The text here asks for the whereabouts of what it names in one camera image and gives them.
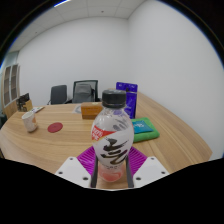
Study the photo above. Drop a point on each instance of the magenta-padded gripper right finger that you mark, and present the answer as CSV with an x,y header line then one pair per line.
x,y
151,171

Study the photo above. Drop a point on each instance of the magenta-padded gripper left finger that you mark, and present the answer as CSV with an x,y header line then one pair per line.
x,y
71,171

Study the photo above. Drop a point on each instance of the clear bottle with black cap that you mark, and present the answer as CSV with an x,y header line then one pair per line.
x,y
112,133

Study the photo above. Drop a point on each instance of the green pouch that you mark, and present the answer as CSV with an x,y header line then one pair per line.
x,y
150,133

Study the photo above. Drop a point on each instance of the flat round red coaster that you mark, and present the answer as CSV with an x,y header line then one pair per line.
x,y
55,127

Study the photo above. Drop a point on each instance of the orange-brown cardboard box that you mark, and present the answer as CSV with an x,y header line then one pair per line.
x,y
90,110

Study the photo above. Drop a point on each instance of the white ceramic mug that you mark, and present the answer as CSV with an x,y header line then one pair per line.
x,y
29,121

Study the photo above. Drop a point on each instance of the purple hanging package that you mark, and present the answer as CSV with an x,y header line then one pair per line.
x,y
130,100

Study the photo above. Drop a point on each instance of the tan cardboard box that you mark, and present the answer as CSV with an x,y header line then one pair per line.
x,y
28,106

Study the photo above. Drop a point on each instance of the grey backpack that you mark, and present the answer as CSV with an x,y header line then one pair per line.
x,y
82,93

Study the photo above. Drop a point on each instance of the black padded visitor chair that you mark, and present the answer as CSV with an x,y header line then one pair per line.
x,y
59,93

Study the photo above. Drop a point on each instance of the black mesh office chair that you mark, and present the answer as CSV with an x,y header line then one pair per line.
x,y
95,88

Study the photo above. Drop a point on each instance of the dark brown carton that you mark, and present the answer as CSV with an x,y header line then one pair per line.
x,y
21,100

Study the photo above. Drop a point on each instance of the wooden glass-door cabinet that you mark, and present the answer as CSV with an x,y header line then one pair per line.
x,y
10,86

